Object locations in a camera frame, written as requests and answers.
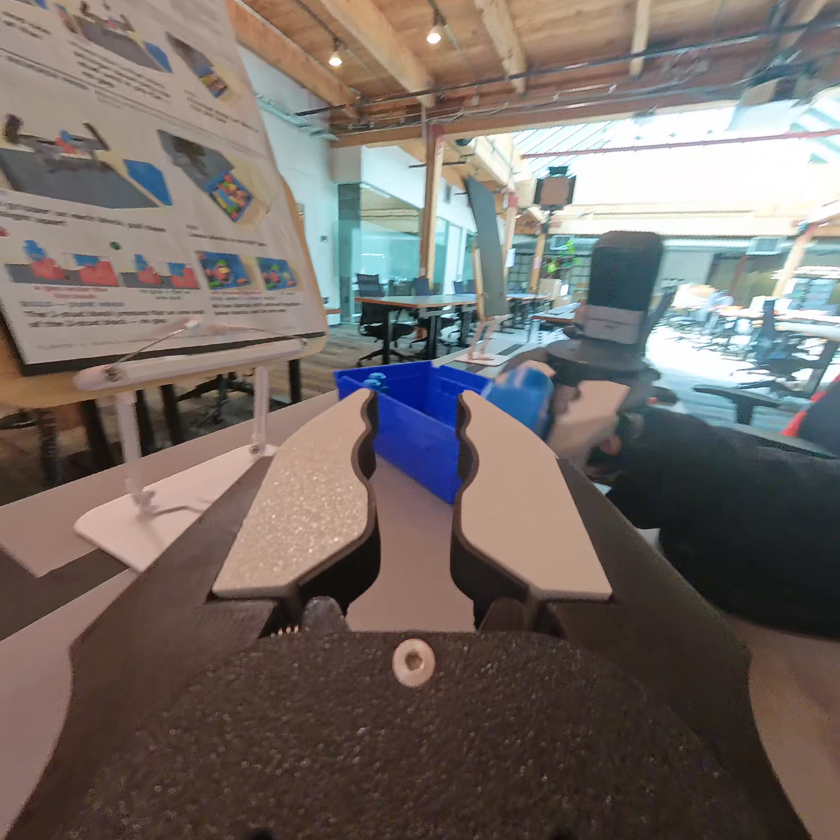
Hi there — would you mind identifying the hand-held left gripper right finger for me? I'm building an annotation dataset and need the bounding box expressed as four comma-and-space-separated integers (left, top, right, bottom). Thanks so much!
451, 390, 614, 601

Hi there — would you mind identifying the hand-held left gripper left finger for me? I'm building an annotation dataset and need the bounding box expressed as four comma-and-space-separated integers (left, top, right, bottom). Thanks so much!
211, 387, 383, 599

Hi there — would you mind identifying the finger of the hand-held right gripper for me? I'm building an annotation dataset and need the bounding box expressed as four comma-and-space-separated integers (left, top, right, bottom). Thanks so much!
492, 357, 557, 385
548, 381, 632, 463

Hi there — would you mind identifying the blue two-stud mega block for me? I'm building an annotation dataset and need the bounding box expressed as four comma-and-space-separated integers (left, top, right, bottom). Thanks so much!
484, 367, 555, 439

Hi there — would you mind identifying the blue plastic bin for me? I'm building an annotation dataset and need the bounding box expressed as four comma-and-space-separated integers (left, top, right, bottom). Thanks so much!
333, 364, 493, 505

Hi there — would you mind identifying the person's right forearm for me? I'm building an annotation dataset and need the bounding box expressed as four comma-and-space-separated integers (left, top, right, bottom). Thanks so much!
607, 407, 840, 641

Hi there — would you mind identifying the person's right hand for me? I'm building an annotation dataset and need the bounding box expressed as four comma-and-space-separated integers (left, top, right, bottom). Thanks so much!
584, 410, 647, 475

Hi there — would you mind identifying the studio light panel on pole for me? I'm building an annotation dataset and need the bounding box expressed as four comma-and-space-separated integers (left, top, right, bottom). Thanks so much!
533, 166, 578, 263

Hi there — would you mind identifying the wooden document stand white base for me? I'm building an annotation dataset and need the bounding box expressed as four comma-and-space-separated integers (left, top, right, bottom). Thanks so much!
0, 0, 329, 572
453, 174, 513, 367

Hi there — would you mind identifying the wooden top office desk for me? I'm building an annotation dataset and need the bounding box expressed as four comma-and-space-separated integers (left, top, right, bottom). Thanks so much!
354, 295, 480, 365

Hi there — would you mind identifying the printed instruction sheet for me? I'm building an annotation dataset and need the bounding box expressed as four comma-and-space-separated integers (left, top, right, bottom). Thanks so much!
0, 0, 328, 376

